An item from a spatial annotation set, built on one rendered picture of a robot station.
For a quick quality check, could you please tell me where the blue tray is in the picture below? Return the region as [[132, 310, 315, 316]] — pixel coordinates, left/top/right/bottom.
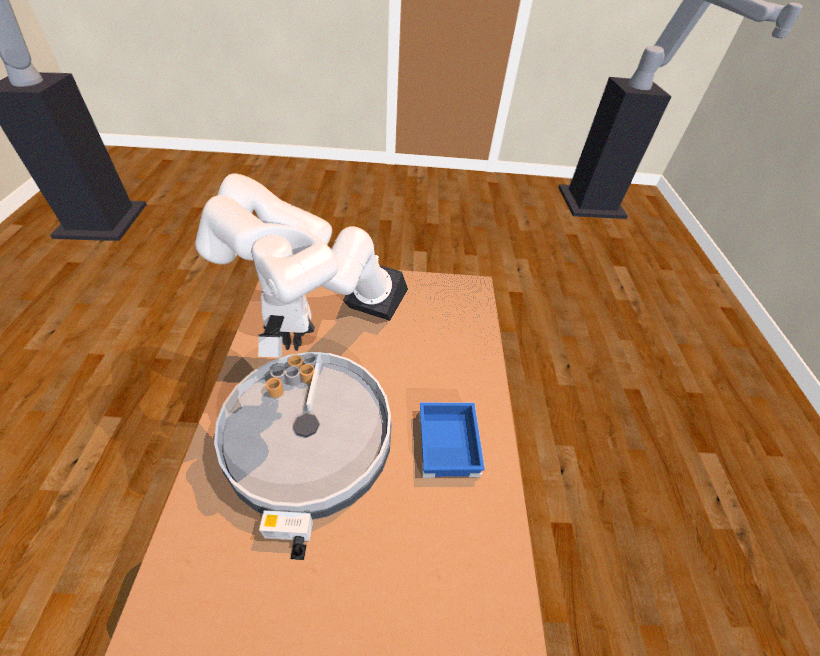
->
[[419, 402, 485, 478]]

